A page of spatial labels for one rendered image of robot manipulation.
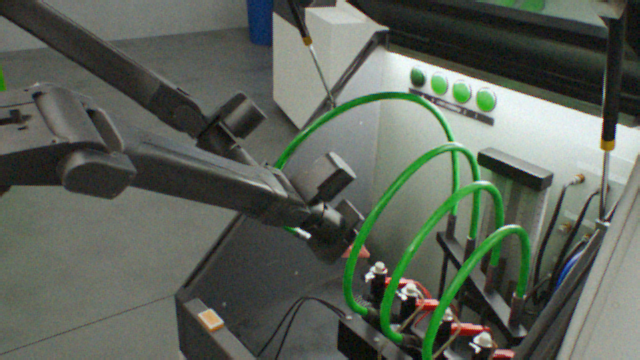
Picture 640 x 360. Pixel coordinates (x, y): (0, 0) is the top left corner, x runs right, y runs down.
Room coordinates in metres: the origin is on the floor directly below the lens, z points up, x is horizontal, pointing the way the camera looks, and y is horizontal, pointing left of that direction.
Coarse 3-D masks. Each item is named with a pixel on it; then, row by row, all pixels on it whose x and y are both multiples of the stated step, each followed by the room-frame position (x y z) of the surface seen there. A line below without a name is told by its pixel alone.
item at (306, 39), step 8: (288, 0) 1.16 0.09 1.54; (296, 0) 1.17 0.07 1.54; (296, 8) 1.17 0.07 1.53; (296, 16) 1.17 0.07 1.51; (304, 24) 1.18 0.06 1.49; (304, 32) 1.18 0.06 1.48; (304, 40) 1.18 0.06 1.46; (312, 56) 1.20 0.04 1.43; (320, 72) 1.21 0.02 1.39; (328, 96) 1.22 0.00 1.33; (328, 104) 1.23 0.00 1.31; (336, 104) 1.23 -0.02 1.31
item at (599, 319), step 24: (624, 192) 0.68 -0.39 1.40; (624, 216) 0.67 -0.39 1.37; (624, 240) 0.66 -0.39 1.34; (600, 264) 0.66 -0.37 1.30; (624, 264) 0.64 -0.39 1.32; (600, 288) 0.65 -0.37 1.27; (624, 288) 0.63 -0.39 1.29; (576, 312) 0.65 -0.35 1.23; (600, 312) 0.63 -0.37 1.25; (624, 312) 0.61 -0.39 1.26; (576, 336) 0.64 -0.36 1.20; (600, 336) 0.62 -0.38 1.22; (624, 336) 0.60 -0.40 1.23
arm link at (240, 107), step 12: (240, 96) 0.96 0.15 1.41; (180, 108) 0.92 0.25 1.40; (216, 108) 0.97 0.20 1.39; (228, 108) 0.96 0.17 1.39; (240, 108) 0.96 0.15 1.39; (252, 108) 0.95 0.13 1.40; (180, 120) 0.92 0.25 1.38; (192, 120) 0.92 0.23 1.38; (204, 120) 0.95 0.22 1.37; (228, 120) 0.95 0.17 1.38; (240, 120) 0.95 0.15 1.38; (252, 120) 0.95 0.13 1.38; (192, 132) 0.92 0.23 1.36; (240, 132) 0.94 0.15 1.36
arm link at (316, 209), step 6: (318, 198) 0.83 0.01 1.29; (312, 204) 0.81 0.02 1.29; (318, 204) 0.82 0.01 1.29; (312, 210) 0.80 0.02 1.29; (318, 210) 0.81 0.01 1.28; (312, 216) 0.80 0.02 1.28; (318, 216) 0.81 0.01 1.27; (306, 222) 0.80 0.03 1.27; (312, 222) 0.80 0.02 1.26; (318, 222) 0.82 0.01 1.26; (300, 228) 0.81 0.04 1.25; (306, 228) 0.81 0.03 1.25
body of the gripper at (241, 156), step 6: (234, 150) 0.93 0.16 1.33; (240, 150) 0.94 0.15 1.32; (228, 156) 0.92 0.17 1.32; (234, 156) 0.93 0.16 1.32; (240, 156) 0.93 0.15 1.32; (246, 156) 0.94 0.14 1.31; (240, 162) 0.92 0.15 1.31; (246, 162) 0.93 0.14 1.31; (252, 162) 0.94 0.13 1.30; (264, 162) 0.97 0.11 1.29
